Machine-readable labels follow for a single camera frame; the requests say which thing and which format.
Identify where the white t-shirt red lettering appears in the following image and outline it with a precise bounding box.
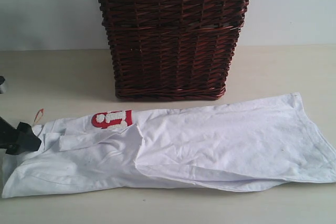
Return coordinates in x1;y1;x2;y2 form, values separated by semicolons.
2;93;335;198

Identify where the dark brown wicker basket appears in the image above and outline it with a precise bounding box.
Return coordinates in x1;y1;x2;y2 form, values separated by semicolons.
98;0;249;100

